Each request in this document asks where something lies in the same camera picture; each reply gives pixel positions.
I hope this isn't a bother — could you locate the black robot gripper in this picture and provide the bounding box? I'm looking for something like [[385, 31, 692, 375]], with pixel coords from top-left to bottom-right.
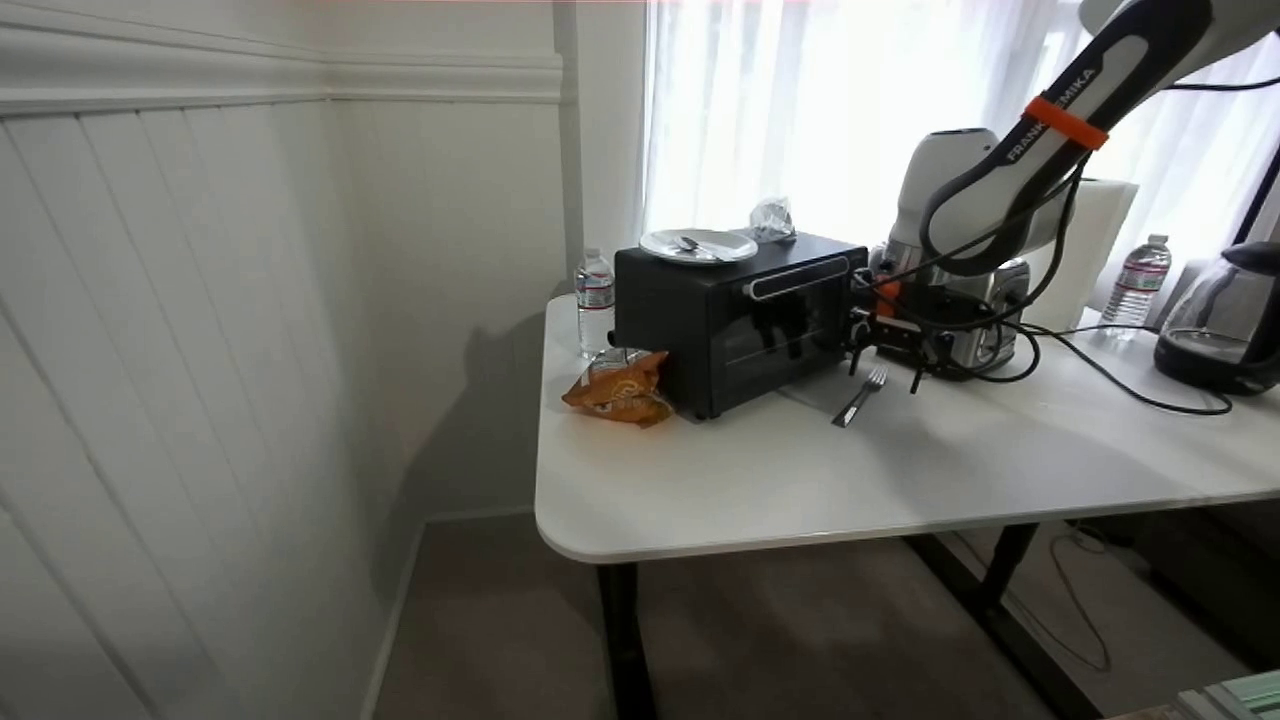
[[848, 276, 994, 397]]

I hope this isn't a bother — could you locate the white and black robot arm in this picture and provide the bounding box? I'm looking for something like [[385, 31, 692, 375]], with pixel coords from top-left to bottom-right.
[[848, 0, 1280, 383]]

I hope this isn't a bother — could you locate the white plate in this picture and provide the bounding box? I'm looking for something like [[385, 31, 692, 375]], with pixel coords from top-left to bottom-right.
[[639, 228, 756, 264]]

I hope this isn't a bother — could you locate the black toaster oven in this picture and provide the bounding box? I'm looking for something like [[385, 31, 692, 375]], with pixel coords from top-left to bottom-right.
[[610, 237, 866, 419]]

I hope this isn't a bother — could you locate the white paper towel roll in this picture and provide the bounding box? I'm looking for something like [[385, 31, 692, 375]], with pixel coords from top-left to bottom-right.
[[1024, 177, 1135, 328]]

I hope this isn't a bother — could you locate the orange snack bag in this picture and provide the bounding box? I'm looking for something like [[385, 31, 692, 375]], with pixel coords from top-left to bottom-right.
[[562, 350, 671, 428]]

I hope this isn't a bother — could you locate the clear plastic water bottle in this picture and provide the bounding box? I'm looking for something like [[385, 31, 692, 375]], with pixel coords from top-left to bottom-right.
[[1103, 237, 1172, 324]]

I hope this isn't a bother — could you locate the white sheer curtain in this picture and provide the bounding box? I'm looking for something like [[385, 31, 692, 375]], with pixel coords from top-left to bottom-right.
[[639, 0, 1280, 313]]

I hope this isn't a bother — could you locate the small water bottle behind oven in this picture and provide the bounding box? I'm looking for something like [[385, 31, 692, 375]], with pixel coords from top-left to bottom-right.
[[574, 250, 615, 350]]

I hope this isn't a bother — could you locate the black glass electric kettle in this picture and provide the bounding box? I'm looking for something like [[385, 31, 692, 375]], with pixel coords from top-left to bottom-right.
[[1156, 239, 1280, 397]]

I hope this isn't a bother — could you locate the black power cord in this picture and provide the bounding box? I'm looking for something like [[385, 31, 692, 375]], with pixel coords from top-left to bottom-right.
[[983, 316, 1234, 419]]

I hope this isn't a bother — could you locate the black table leg frame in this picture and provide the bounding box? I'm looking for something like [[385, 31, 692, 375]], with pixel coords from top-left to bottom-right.
[[594, 523, 1103, 720]]

